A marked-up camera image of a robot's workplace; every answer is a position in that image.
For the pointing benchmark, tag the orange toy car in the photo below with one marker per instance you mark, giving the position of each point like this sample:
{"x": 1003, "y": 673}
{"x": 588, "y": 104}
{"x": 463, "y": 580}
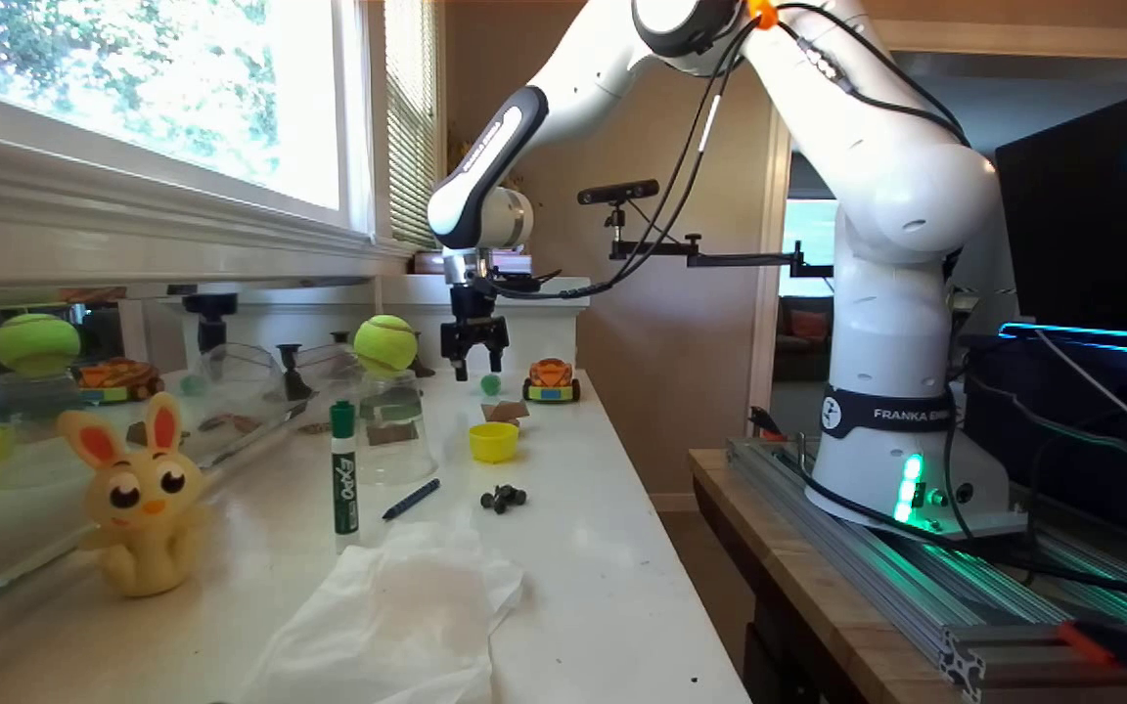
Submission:
{"x": 553, "y": 380}

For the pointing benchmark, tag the black monitor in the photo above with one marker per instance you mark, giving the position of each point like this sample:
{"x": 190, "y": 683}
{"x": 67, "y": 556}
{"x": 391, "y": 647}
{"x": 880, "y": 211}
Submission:
{"x": 1098, "y": 220}

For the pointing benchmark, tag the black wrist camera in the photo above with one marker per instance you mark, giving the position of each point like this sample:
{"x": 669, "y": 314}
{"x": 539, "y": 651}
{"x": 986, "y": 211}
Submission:
{"x": 519, "y": 280}

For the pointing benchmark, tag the yellow-green tennis ball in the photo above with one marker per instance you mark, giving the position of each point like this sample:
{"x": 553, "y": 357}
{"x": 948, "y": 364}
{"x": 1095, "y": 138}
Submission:
{"x": 387, "y": 345}

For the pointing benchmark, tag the mirror panel along counter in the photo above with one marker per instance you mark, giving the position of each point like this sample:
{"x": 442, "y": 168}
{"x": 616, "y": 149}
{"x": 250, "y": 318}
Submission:
{"x": 19, "y": 484}

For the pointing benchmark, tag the yellow bunny plush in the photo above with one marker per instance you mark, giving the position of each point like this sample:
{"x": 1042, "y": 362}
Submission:
{"x": 138, "y": 503}

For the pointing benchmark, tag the white window blinds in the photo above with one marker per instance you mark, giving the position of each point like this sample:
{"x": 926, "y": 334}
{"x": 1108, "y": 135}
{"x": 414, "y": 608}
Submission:
{"x": 408, "y": 132}

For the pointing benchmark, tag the dark blue pen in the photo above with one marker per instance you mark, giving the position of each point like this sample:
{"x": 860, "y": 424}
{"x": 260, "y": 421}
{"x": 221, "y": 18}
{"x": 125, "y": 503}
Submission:
{"x": 414, "y": 499}

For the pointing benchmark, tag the clear glass jar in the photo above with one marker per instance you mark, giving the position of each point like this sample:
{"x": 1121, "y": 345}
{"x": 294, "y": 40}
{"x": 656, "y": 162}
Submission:
{"x": 392, "y": 413}

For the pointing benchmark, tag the dark candlestick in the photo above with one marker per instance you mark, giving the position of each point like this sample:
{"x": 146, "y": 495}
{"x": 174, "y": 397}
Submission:
{"x": 294, "y": 374}

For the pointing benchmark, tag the wooden star puzzle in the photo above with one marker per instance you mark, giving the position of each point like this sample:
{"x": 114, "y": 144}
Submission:
{"x": 506, "y": 413}

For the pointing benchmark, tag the white plastic bag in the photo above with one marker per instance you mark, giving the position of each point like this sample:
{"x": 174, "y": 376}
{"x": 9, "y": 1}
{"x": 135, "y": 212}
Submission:
{"x": 391, "y": 613}

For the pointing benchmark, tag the blue-lit computer case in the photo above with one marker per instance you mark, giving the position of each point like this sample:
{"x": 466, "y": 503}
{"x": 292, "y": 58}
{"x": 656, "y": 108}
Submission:
{"x": 1085, "y": 418}

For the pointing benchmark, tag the green dry-erase marker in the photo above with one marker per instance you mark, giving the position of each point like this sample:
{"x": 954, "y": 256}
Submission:
{"x": 346, "y": 471}

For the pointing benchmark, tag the clear plastic container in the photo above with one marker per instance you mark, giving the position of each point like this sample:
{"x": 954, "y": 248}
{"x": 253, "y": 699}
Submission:
{"x": 253, "y": 385}

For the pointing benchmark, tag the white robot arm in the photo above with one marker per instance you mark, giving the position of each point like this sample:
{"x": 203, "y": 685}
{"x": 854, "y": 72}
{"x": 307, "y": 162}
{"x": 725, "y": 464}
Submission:
{"x": 903, "y": 199}

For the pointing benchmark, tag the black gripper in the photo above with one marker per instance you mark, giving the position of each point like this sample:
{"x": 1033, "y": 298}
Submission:
{"x": 477, "y": 308}

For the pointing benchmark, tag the black stereo camera bar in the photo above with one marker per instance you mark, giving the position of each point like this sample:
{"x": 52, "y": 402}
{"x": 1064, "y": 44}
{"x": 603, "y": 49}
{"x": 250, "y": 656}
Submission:
{"x": 620, "y": 192}

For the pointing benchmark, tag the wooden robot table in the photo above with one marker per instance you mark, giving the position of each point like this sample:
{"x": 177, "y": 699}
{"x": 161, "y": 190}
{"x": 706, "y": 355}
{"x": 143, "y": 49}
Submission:
{"x": 773, "y": 550}

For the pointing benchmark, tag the window with white frame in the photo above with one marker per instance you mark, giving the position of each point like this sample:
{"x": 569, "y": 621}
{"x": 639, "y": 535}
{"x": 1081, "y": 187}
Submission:
{"x": 135, "y": 104}

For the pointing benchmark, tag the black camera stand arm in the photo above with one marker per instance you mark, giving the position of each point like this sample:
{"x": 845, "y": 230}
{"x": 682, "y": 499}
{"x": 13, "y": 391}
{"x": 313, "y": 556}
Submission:
{"x": 733, "y": 256}

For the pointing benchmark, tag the aluminium extrusion rail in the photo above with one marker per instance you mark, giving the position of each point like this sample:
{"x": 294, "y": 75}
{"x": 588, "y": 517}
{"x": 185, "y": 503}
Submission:
{"x": 931, "y": 587}

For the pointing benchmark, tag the small black wheeled toy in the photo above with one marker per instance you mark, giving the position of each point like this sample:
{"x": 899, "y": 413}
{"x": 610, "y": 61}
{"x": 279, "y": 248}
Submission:
{"x": 502, "y": 499}

